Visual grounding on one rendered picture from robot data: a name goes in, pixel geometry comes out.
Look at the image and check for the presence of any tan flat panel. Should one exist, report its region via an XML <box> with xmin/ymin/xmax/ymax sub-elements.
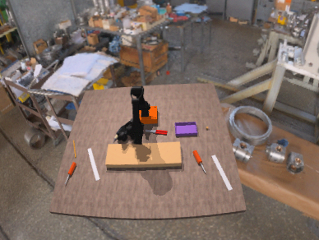
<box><xmin>105</xmin><ymin>142</ymin><xmax>181</xmax><ymax>168</ymax></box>

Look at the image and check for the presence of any white flat strip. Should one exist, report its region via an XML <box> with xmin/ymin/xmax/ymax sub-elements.
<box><xmin>211</xmin><ymin>155</ymin><xmax>233</xmax><ymax>190</ymax></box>
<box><xmin>88</xmin><ymin>148</ymin><xmax>99</xmax><ymax>181</ymax></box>

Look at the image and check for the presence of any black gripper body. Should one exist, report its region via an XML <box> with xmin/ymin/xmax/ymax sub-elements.
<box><xmin>119</xmin><ymin>119</ymin><xmax>132</xmax><ymax>141</ymax></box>

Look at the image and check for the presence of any orange-handled awl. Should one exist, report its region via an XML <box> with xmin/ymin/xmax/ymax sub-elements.
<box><xmin>68</xmin><ymin>162</ymin><xmax>76</xmax><ymax>178</ymax></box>
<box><xmin>192</xmin><ymin>150</ymin><xmax>203</xmax><ymax>167</ymax></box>

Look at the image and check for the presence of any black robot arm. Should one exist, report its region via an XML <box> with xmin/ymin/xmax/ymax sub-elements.
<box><xmin>129</xmin><ymin>86</ymin><xmax>150</xmax><ymax>145</ymax></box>

